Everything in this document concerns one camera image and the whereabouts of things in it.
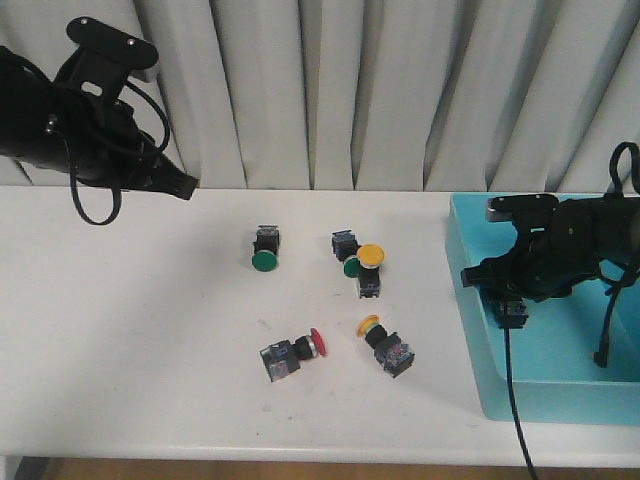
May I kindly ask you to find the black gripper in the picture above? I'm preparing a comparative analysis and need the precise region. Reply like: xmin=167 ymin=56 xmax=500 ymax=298
xmin=54 ymin=47 xmax=199 ymax=200
xmin=460 ymin=197 xmax=609 ymax=304

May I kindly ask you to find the red push button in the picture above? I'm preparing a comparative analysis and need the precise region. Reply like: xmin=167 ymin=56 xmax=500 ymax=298
xmin=493 ymin=297 xmax=529 ymax=330
xmin=259 ymin=328 xmax=327 ymax=382

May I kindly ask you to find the yellow push button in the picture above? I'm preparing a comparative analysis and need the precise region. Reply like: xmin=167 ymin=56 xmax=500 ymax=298
xmin=356 ymin=244 xmax=385 ymax=298
xmin=356 ymin=315 xmax=415 ymax=378

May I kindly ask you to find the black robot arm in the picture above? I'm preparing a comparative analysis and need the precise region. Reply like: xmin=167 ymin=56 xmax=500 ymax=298
xmin=497 ymin=194 xmax=639 ymax=301
xmin=1 ymin=47 xmax=197 ymax=224

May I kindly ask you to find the blue plastic box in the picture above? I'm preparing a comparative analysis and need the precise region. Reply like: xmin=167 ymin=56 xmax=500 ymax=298
xmin=446 ymin=192 xmax=639 ymax=425

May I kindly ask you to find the left green push button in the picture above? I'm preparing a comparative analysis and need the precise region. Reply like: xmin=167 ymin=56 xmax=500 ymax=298
xmin=251 ymin=225 xmax=280 ymax=272

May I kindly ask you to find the green push button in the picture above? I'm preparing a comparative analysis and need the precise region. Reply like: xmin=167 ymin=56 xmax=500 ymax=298
xmin=251 ymin=225 xmax=280 ymax=272
xmin=331 ymin=230 xmax=360 ymax=278

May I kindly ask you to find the lying yellow push button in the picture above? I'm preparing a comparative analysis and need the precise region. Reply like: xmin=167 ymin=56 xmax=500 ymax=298
xmin=356 ymin=315 xmax=415 ymax=378

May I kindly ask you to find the right green push button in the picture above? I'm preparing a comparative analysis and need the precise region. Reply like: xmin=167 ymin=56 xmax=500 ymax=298
xmin=331 ymin=230 xmax=360 ymax=278

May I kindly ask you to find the white pleated curtain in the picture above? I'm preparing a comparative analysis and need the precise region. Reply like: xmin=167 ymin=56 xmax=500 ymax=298
xmin=1 ymin=1 xmax=639 ymax=192

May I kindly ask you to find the lying red push button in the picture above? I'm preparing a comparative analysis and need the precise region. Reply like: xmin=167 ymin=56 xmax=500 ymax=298
xmin=259 ymin=328 xmax=327 ymax=382

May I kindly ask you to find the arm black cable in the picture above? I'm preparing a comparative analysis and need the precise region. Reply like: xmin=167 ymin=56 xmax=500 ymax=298
xmin=68 ymin=79 xmax=171 ymax=226

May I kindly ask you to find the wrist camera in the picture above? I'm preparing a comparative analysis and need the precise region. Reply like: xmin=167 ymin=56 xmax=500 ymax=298
xmin=66 ymin=16 xmax=159 ymax=83
xmin=485 ymin=194 xmax=559 ymax=223

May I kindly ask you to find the black camera cable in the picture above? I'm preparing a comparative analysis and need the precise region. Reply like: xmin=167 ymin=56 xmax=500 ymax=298
xmin=502 ymin=142 xmax=640 ymax=480

